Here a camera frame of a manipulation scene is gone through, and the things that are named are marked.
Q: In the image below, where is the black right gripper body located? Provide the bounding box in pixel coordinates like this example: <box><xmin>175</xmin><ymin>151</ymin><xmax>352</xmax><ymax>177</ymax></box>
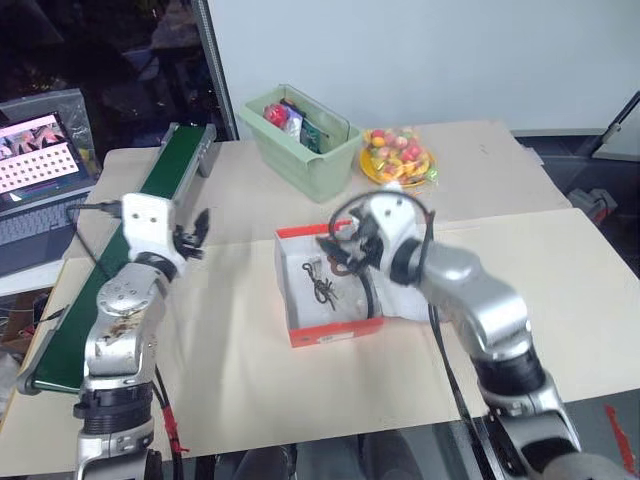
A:
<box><xmin>345</xmin><ymin>207</ymin><xmax>387</xmax><ymax>275</ymax></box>

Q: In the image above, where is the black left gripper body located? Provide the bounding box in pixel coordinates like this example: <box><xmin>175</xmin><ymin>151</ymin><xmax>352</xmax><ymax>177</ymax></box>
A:
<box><xmin>171</xmin><ymin>224</ymin><xmax>207</xmax><ymax>262</ymax></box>

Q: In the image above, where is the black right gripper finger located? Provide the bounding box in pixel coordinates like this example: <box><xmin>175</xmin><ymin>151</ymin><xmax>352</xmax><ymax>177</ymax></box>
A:
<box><xmin>328</xmin><ymin>253</ymin><xmax>366</xmax><ymax>277</ymax></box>
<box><xmin>314</xmin><ymin>235</ymin><xmax>357</xmax><ymax>257</ymax></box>

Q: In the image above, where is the red cardboard shoebox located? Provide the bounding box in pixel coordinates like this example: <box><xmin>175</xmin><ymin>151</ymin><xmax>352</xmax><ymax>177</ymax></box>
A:
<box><xmin>272</xmin><ymin>223</ymin><xmax>437</xmax><ymax>350</ymax></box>

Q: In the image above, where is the green conveyor belt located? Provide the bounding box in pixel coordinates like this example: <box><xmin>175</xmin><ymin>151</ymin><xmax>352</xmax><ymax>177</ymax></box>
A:
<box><xmin>16</xmin><ymin>121</ymin><xmax>218</xmax><ymax>397</ymax></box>

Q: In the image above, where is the white shoe with black laces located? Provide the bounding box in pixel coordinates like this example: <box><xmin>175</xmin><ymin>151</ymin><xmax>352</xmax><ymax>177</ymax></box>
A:
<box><xmin>285</xmin><ymin>238</ymin><xmax>386</xmax><ymax>327</ymax></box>

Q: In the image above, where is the yellow plate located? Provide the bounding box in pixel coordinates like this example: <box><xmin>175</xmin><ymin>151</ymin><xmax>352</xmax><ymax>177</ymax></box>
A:
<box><xmin>359</xmin><ymin>145</ymin><xmax>437</xmax><ymax>189</ymax></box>

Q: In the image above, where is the light green plastic bin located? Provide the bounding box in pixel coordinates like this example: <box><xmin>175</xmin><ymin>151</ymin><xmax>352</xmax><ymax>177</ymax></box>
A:
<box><xmin>238</xmin><ymin>84</ymin><xmax>365</xmax><ymax>205</ymax></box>

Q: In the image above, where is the bag of toy fruits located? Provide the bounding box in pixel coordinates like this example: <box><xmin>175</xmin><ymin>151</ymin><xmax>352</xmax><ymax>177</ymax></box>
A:
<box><xmin>361</xmin><ymin>126</ymin><xmax>442</xmax><ymax>187</ymax></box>

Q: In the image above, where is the dark green snack packet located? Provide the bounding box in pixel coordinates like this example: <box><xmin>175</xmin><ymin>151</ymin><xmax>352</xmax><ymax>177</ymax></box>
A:
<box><xmin>299</xmin><ymin>119</ymin><xmax>335</xmax><ymax>155</ymax></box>

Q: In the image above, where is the purple snack packet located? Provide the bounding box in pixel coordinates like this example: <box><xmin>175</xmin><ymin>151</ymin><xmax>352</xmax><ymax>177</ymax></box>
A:
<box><xmin>282</xmin><ymin>102</ymin><xmax>307</xmax><ymax>146</ymax></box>

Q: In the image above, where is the red round packet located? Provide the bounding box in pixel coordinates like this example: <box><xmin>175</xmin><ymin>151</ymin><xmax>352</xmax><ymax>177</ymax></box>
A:
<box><xmin>262</xmin><ymin>102</ymin><xmax>292</xmax><ymax>129</ymax></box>

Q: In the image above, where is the large brown cardboard sheet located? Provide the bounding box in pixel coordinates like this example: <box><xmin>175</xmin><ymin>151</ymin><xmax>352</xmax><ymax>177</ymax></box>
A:
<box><xmin>0</xmin><ymin>206</ymin><xmax>640</xmax><ymax>477</ymax></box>

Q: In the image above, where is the grey laptop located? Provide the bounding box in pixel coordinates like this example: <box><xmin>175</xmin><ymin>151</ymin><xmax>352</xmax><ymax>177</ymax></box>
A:
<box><xmin>0</xmin><ymin>110</ymin><xmax>97</xmax><ymax>277</ymax></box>

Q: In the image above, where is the grey and red device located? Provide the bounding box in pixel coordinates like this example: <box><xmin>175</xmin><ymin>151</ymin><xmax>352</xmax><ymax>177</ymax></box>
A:
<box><xmin>568</xmin><ymin>185</ymin><xmax>620</xmax><ymax>222</ymax></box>

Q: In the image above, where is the black tripod leg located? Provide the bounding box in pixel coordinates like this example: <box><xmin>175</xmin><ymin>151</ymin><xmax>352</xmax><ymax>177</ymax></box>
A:
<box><xmin>590</xmin><ymin>89</ymin><xmax>640</xmax><ymax>162</ymax></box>

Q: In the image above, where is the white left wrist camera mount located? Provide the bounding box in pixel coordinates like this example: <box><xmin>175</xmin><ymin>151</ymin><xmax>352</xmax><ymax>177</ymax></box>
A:
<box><xmin>120</xmin><ymin>192</ymin><xmax>187</xmax><ymax>277</ymax></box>

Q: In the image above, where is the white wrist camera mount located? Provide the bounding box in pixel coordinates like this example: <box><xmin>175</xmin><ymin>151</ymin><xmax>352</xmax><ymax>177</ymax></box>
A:
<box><xmin>120</xmin><ymin>192</ymin><xmax>187</xmax><ymax>277</ymax></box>
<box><xmin>355</xmin><ymin>191</ymin><xmax>432</xmax><ymax>267</ymax></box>

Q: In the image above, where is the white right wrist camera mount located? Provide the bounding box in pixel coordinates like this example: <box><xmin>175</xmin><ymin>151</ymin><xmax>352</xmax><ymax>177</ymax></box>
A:
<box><xmin>355</xmin><ymin>191</ymin><xmax>432</xmax><ymax>267</ymax></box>

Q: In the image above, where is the thin black wire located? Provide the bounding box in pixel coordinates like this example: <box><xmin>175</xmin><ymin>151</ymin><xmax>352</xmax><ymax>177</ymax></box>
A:
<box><xmin>35</xmin><ymin>303</ymin><xmax>70</xmax><ymax>324</ymax></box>

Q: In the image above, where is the grey metal door frame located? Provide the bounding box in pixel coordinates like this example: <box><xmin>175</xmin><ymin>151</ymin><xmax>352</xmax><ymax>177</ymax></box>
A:
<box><xmin>191</xmin><ymin>0</ymin><xmax>240</xmax><ymax>142</ymax></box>

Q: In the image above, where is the red tape on cable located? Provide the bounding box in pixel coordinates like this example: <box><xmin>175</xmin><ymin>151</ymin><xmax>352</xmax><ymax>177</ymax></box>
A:
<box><xmin>160</xmin><ymin>403</ymin><xmax>191</xmax><ymax>455</ymax></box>

